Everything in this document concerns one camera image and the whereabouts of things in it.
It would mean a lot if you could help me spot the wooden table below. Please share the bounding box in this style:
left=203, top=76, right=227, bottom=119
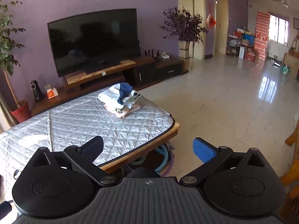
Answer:
left=98, top=121, right=180, bottom=172

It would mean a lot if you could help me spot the orange tissue packet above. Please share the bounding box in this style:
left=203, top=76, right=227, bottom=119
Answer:
left=46, top=88, right=59, bottom=99

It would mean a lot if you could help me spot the cardboard box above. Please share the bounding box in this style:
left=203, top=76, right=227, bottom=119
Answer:
left=284, top=52, right=299, bottom=78

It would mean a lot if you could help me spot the cream door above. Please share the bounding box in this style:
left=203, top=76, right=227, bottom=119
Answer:
left=214, top=0, right=229, bottom=54
left=178, top=0, right=206, bottom=60

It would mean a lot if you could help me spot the white garment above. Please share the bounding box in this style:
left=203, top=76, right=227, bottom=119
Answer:
left=98, top=83, right=131, bottom=103

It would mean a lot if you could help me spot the purple-leaf plant in wicker vase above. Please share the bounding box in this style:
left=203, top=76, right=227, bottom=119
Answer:
left=158, top=7, right=208, bottom=74

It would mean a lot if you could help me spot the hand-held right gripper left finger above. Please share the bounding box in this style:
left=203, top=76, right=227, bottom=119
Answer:
left=31, top=135, right=118, bottom=187

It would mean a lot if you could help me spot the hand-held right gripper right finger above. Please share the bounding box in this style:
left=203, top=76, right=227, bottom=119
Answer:
left=179, top=137, right=269, bottom=185

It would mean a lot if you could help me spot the light wooden riser board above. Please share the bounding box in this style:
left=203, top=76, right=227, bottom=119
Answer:
left=65, top=60, right=136, bottom=85

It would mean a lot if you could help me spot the navy blue garment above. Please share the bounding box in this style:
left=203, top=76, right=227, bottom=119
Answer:
left=117, top=83, right=133, bottom=105

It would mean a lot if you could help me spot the orange wooden chair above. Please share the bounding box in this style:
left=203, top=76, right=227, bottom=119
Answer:
left=279, top=121, right=299, bottom=215

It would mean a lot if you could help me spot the barred window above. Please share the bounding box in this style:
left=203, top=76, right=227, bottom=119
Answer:
left=269, top=14, right=290, bottom=46

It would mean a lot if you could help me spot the silver quilted table cover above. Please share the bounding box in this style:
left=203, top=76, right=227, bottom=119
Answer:
left=0, top=86, right=175, bottom=192

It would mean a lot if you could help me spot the blue hoop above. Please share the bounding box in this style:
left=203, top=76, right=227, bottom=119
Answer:
left=130, top=145, right=171, bottom=175

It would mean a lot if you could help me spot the purple hoop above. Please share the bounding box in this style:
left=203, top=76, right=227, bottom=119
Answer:
left=161, top=149, right=175, bottom=176

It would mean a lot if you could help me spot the potted tree in red pot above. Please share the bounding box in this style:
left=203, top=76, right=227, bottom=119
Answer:
left=0, top=0, right=32, bottom=123

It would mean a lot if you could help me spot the dark wooden television stand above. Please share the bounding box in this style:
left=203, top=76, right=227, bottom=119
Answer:
left=31, top=56, right=185, bottom=117

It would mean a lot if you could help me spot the black flat television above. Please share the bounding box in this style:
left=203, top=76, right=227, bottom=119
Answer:
left=47, top=8, right=141, bottom=78

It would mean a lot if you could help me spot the black tabletop device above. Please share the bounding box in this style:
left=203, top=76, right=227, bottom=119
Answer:
left=30, top=80, right=45, bottom=102

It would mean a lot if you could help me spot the light green garment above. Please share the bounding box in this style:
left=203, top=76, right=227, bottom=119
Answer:
left=121, top=91, right=142, bottom=111

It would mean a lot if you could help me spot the stack of red boxes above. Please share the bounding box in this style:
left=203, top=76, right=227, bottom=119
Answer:
left=255, top=11, right=271, bottom=61

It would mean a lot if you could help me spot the red hanging ornament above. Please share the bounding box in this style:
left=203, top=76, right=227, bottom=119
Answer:
left=206, top=14, right=217, bottom=30

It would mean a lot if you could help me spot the pink garment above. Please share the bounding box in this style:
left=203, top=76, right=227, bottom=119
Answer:
left=104, top=104, right=141, bottom=119

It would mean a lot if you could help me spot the cluttered storage rack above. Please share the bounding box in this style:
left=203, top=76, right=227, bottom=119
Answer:
left=226, top=28, right=257, bottom=61

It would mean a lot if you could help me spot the ceiling fan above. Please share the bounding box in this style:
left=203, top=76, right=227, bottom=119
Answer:
left=273, top=0, right=290, bottom=10

